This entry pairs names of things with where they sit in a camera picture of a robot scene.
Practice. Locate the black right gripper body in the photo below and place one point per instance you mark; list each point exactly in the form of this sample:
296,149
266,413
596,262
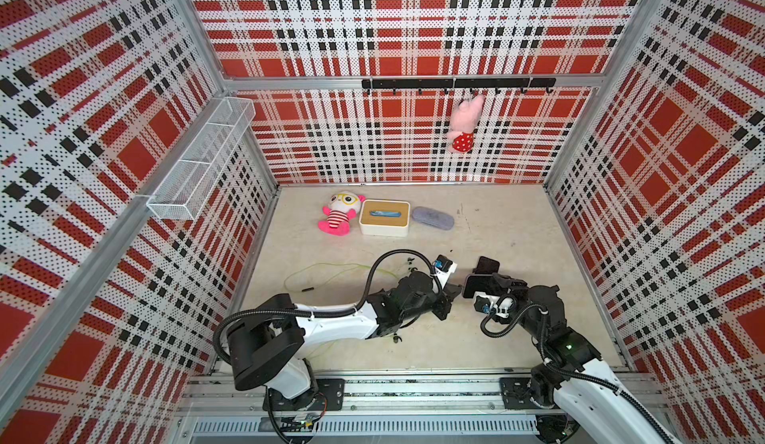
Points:
518,293

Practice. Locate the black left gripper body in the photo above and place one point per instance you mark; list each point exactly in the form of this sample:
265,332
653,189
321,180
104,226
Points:
438,305

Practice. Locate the black smartphone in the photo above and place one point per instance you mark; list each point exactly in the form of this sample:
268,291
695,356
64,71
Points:
477,283
486,266

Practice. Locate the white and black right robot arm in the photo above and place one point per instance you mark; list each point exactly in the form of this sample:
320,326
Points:
572,375

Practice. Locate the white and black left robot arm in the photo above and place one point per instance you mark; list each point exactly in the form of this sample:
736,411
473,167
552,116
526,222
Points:
263,346

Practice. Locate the grey fabric case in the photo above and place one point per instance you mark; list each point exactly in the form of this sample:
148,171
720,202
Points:
433,218

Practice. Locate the white tissue box wooden lid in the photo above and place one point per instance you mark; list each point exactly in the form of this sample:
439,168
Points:
385,218

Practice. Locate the pink striped plush doll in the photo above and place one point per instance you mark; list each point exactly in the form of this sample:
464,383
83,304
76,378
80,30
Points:
341,210

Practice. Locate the pink pig plush toy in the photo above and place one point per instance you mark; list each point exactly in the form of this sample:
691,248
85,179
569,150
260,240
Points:
463,123

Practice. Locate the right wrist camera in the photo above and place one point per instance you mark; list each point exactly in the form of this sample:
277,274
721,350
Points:
500,306

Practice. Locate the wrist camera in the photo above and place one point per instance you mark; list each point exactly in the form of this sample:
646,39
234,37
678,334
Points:
500,306
443,269

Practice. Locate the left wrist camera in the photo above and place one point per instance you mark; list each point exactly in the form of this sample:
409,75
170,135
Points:
443,269

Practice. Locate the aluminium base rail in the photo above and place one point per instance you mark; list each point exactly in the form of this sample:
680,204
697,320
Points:
371,405

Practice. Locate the black hook rail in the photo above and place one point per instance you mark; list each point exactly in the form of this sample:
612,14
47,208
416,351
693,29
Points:
520,83

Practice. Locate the white wire mesh basket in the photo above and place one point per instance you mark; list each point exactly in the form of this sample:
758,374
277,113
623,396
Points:
214,138

